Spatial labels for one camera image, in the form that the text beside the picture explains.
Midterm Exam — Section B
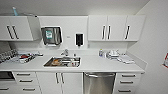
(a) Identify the stainless steel dishwasher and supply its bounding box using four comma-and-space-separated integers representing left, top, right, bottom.
82, 71, 117, 94

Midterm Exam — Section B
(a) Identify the black soap dispenser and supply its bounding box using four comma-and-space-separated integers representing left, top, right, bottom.
75, 33, 84, 48

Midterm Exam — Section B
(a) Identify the white dish soap bottle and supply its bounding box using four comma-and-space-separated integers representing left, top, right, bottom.
98, 48, 105, 58

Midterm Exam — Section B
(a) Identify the steel sink basin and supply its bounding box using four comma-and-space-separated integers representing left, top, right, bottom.
43, 56, 82, 69

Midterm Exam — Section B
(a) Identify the chrome faucet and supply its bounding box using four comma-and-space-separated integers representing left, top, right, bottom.
59, 48, 70, 58

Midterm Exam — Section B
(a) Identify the stack of white dishes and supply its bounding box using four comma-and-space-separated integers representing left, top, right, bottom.
107, 49, 121, 60

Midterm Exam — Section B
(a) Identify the bowl with orange sponge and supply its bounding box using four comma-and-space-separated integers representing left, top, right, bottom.
51, 58, 63, 66

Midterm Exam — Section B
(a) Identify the steel paper towel dispenser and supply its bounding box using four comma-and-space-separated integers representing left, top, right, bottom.
40, 26, 64, 47

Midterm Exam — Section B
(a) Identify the white two-door sink cabinet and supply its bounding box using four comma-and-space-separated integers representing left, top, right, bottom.
36, 71, 84, 94

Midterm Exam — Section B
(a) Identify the blue bottle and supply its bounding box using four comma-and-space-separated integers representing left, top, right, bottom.
12, 6, 20, 17

